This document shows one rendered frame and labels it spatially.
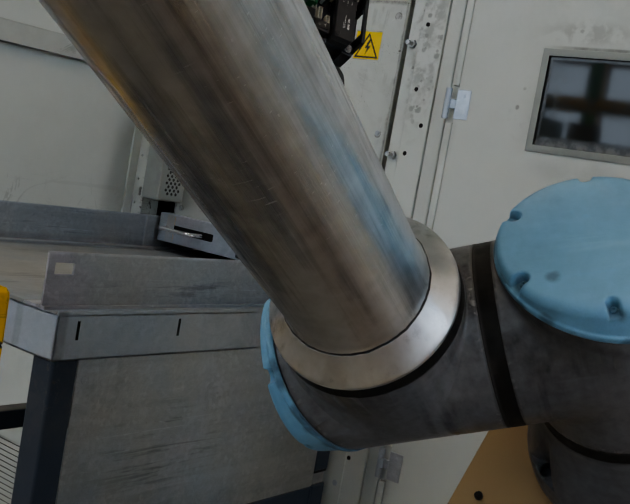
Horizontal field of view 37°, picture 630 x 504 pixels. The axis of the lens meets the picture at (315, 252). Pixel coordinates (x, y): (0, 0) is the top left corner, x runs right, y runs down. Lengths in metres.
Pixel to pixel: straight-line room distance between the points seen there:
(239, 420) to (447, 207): 0.48
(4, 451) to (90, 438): 1.12
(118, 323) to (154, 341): 0.07
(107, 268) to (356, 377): 0.59
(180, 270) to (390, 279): 0.70
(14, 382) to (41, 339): 1.16
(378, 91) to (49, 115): 0.65
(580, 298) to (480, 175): 0.88
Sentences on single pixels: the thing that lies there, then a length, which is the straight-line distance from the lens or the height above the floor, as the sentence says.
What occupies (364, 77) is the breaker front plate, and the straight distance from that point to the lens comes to 1.76.
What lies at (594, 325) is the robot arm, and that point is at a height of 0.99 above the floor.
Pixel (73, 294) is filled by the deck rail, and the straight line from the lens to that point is 1.19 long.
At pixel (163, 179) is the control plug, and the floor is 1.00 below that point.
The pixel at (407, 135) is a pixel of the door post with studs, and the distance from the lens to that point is 1.64.
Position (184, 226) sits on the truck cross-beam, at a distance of 1.98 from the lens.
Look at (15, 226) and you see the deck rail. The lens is 1.81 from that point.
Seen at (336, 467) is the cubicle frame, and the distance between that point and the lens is 1.72.
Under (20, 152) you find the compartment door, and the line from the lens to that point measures 1.93.
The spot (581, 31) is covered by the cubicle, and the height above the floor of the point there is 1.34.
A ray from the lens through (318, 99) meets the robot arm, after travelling 0.50.
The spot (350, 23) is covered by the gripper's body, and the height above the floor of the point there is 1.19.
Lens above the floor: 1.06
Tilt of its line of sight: 5 degrees down
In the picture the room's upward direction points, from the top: 10 degrees clockwise
